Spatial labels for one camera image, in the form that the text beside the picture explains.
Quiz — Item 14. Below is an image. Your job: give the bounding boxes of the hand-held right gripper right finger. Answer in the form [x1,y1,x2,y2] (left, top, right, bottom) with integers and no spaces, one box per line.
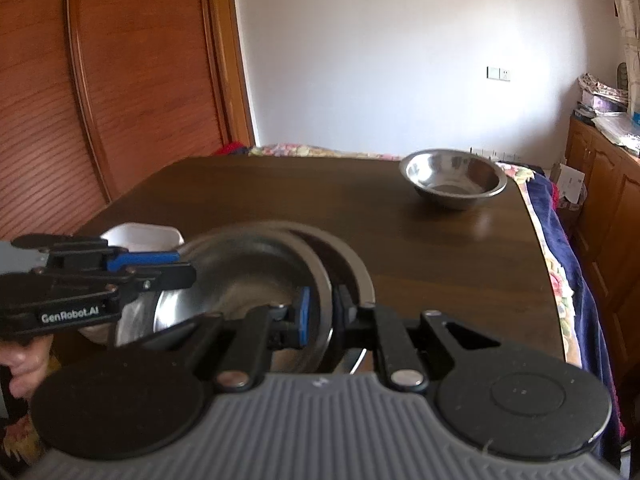
[332,285,501,394]

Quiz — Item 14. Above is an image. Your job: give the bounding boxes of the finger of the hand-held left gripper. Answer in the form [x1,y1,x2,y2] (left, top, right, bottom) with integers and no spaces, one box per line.
[32,262,197,306]
[12,232,181,273]

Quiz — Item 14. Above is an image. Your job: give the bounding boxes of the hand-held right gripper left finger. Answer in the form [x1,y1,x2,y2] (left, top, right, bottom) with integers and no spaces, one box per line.
[142,287,311,394]

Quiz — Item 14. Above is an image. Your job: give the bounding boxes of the white floral square plate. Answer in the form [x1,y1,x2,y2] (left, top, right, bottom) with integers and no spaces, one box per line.
[82,223,183,346]

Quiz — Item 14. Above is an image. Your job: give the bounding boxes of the steel bowl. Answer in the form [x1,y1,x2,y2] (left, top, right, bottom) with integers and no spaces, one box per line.
[280,222,376,376]
[399,148,509,211]
[116,220,335,376]

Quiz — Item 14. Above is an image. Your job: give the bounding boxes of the person's left hand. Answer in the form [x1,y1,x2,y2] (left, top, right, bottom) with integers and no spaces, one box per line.
[0,334,53,400]

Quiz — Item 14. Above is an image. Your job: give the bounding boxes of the wooden wardrobe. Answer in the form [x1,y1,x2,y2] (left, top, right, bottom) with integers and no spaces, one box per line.
[0,0,256,241]

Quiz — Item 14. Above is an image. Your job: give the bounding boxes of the navy floral blanket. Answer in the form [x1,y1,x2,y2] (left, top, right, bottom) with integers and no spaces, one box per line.
[495,160,626,441]

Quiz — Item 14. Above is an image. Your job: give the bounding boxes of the white cardboard box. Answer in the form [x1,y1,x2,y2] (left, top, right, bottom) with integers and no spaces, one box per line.
[550,162,587,208]

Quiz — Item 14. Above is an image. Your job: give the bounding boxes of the wooden cabinet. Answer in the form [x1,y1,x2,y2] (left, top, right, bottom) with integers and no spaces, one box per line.
[565,116,640,391]

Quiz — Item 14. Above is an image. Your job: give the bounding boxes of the clear plastic bags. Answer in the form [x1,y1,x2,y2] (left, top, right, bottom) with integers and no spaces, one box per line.
[592,112,640,156]

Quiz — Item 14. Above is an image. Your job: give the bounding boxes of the stack of books and papers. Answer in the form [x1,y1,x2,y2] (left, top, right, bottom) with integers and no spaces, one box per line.
[575,72,631,121]

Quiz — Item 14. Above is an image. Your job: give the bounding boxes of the patterned curtain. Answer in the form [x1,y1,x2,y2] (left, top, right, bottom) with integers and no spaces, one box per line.
[600,0,640,111]

